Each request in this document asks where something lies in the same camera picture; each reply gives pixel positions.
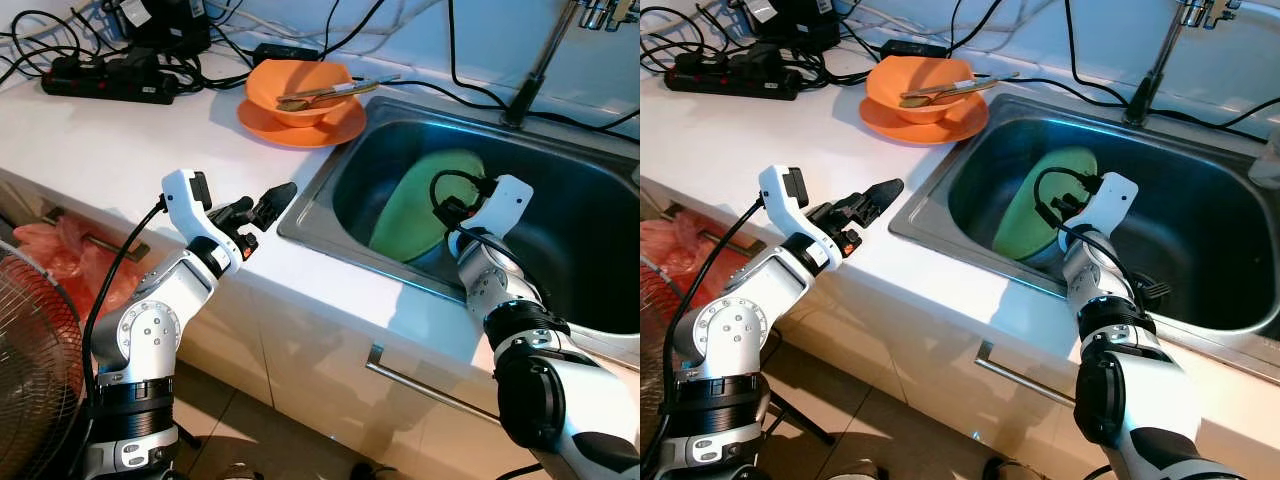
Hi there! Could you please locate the light green plate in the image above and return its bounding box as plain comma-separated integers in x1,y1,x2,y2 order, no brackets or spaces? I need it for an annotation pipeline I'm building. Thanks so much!
992,146,1101,261
368,148,491,264

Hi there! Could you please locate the white kitchen cabinet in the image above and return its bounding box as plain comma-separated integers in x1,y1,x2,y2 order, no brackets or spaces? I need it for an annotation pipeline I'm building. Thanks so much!
640,170,1101,480
0,170,641,480

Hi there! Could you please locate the orange plate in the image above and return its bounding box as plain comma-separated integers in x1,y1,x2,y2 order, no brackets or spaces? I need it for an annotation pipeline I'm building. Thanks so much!
236,98,368,149
858,95,991,144

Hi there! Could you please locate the metal spoon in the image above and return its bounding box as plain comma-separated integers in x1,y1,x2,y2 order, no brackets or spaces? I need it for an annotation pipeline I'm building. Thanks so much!
275,84,379,112
300,73,403,99
925,70,1021,96
897,80,1001,109

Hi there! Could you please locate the stainless steel sink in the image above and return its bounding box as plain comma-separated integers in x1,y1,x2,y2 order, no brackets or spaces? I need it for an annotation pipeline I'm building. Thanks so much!
277,95,641,336
888,92,1280,356

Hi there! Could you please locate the metal sink faucet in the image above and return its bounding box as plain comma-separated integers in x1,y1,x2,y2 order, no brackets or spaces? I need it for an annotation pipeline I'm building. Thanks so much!
1122,0,1241,126
500,0,636,129

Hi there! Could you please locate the orange bowl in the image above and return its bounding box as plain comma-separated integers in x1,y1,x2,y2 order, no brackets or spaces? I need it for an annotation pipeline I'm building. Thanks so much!
865,55,976,124
245,58,354,129

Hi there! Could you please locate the black power strip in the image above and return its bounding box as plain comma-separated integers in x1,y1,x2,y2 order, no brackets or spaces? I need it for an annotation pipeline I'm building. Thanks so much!
40,52,181,105
663,50,804,101

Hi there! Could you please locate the black labelled adapter box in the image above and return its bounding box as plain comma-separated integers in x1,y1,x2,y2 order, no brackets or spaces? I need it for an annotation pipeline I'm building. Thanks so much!
740,0,841,51
110,0,213,53

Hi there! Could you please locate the clear plastic cup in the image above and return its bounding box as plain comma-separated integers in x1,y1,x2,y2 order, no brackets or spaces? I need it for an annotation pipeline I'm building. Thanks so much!
1248,130,1280,191

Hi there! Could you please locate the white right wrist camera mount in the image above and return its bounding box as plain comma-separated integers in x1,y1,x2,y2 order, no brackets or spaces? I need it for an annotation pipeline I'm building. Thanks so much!
470,174,536,241
1085,172,1141,241

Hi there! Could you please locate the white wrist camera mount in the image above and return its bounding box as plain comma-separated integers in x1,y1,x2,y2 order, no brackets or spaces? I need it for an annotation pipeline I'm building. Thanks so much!
1085,172,1141,241
758,165,836,266
161,169,233,263
470,174,536,241

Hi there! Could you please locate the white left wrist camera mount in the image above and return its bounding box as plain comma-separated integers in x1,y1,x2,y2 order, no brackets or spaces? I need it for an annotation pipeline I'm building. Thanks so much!
758,165,836,266
161,169,233,263

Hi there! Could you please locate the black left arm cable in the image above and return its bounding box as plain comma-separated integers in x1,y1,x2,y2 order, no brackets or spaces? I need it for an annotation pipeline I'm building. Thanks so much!
668,195,766,401
82,195,171,401

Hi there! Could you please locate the metal drawer handle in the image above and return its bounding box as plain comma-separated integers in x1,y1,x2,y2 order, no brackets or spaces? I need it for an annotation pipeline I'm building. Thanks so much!
45,205,151,263
365,345,501,426
975,340,1081,409

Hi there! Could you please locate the metal wire floor fan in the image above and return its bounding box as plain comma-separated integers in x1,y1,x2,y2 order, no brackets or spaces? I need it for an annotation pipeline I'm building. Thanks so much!
0,240,89,480

